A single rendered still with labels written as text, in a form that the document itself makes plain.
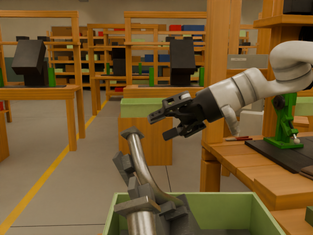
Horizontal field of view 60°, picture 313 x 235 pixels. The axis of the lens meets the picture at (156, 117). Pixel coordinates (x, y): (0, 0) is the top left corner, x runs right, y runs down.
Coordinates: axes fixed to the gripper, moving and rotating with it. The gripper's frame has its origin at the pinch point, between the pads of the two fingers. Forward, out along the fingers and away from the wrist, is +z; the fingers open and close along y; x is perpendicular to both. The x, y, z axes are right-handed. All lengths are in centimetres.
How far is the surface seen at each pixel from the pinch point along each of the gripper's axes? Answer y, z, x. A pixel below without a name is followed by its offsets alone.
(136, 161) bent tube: 0.3, 7.1, 5.7
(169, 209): -9.4, 5.6, 15.3
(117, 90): -522, 205, -520
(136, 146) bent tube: 0.2, 6.2, 2.0
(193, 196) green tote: -26.8, 2.2, 9.2
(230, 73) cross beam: -75, -32, -61
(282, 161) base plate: -73, -31, -5
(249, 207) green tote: -35.5, -10.8, 15.6
